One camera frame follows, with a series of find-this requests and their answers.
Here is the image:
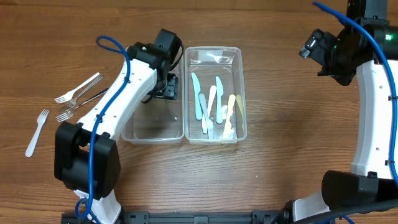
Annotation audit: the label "light blue plastic knife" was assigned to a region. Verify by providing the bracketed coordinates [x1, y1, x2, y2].
[191, 72, 203, 120]

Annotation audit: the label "white plastic knife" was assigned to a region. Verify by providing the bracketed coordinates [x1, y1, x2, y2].
[202, 85, 216, 134]

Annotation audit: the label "cream plastic knife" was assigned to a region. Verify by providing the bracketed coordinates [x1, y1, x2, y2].
[222, 95, 236, 139]

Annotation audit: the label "pale blue plastic knife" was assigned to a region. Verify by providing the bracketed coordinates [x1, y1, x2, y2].
[199, 93, 214, 139]

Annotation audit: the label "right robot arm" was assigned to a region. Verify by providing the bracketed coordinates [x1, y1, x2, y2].
[279, 0, 397, 223]

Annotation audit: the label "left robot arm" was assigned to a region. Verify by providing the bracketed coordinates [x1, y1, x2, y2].
[53, 29, 183, 223]

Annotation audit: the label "left clear plastic container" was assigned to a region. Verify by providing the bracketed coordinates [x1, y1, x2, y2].
[121, 42, 185, 144]

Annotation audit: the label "clear plastic container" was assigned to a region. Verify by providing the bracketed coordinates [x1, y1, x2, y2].
[183, 46, 248, 144]
[121, 42, 185, 144]

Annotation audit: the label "right clear plastic container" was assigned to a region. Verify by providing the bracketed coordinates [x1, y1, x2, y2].
[183, 46, 248, 144]

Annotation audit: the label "metal fork under white fork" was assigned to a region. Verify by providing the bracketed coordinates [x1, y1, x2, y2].
[60, 75, 103, 113]

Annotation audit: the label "white plastic fork upper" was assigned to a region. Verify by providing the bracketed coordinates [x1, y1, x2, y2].
[54, 72, 100, 104]

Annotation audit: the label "white plastic fork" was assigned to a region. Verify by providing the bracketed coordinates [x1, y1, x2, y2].
[25, 110, 49, 157]
[54, 72, 100, 104]

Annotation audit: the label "white plastic fork left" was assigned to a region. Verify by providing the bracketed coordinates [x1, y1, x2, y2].
[25, 110, 49, 157]

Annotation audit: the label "left blue cable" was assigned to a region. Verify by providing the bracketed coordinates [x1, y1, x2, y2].
[74, 35, 131, 224]

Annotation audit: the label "blue cable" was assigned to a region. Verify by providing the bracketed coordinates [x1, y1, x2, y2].
[312, 1, 398, 224]
[74, 35, 131, 224]

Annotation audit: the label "metal fork dark handle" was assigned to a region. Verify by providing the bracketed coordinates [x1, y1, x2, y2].
[55, 88, 108, 123]

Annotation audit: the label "right blue cable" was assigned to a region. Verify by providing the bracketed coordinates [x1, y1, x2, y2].
[312, 1, 398, 224]

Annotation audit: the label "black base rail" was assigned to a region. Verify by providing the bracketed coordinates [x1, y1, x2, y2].
[60, 210, 287, 224]

